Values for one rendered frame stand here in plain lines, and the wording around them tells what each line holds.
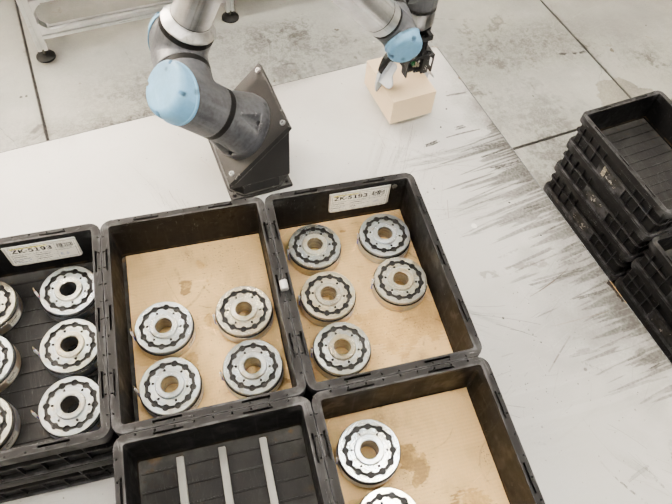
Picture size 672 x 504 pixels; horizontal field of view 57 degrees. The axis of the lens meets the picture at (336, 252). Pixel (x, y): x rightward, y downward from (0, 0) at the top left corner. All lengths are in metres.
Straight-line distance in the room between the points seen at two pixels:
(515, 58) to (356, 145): 1.62
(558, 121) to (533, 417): 1.77
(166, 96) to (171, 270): 0.34
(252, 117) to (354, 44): 1.67
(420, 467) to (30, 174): 1.11
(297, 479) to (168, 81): 0.78
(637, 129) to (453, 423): 1.34
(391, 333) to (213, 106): 0.57
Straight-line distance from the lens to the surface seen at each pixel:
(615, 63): 3.26
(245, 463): 1.07
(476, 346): 1.06
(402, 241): 1.22
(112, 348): 1.06
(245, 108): 1.36
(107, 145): 1.64
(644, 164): 2.10
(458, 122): 1.69
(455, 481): 1.09
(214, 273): 1.21
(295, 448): 1.07
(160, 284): 1.22
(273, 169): 1.43
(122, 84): 2.85
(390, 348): 1.14
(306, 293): 1.15
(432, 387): 1.09
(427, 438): 1.10
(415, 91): 1.61
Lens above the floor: 1.87
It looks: 57 degrees down
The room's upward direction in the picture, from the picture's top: 6 degrees clockwise
